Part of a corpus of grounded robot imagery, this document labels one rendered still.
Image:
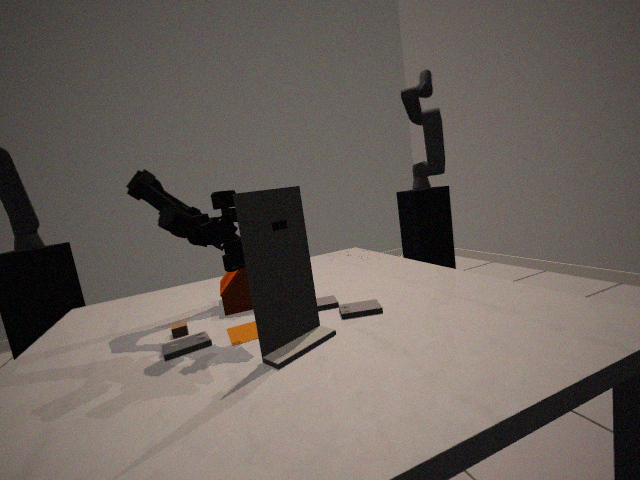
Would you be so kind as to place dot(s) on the orange square mat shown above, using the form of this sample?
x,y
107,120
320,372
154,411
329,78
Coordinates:
x,y
243,333

